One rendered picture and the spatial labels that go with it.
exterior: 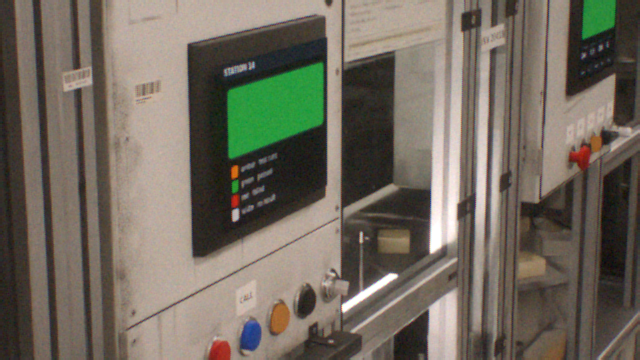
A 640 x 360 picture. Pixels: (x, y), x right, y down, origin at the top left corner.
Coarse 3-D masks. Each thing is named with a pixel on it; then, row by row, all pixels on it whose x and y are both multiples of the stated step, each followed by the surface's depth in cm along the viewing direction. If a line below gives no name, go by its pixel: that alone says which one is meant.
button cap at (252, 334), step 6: (252, 324) 135; (258, 324) 136; (246, 330) 134; (252, 330) 135; (258, 330) 136; (246, 336) 134; (252, 336) 135; (258, 336) 136; (246, 342) 134; (252, 342) 135; (258, 342) 136; (246, 348) 135; (252, 348) 135
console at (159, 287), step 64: (128, 0) 112; (192, 0) 120; (256, 0) 130; (320, 0) 142; (128, 64) 113; (192, 64) 120; (128, 128) 114; (192, 128) 122; (128, 192) 115; (192, 192) 124; (320, 192) 144; (128, 256) 116; (192, 256) 125; (256, 256) 136; (320, 256) 149; (128, 320) 117; (192, 320) 126; (256, 320) 137; (320, 320) 151
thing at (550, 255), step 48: (624, 0) 261; (624, 48) 265; (624, 96) 269; (576, 192) 247; (624, 192) 308; (528, 240) 225; (576, 240) 251; (624, 240) 311; (528, 288) 228; (576, 288) 254; (528, 336) 231; (576, 336) 258
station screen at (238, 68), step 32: (224, 64) 122; (256, 64) 127; (288, 64) 133; (224, 96) 123; (224, 128) 123; (320, 128) 140; (224, 160) 124; (256, 160) 129; (288, 160) 135; (320, 160) 141; (224, 192) 124; (256, 192) 130; (288, 192) 136
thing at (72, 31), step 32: (64, 0) 106; (64, 32) 106; (512, 32) 200; (64, 64) 107; (512, 64) 202; (64, 96) 107; (512, 96) 203; (64, 128) 108; (512, 128) 205; (64, 160) 108; (512, 160) 206; (64, 192) 109; (96, 192) 112; (96, 224) 113; (96, 256) 113; (96, 288) 114; (96, 320) 114; (96, 352) 115; (384, 352) 213
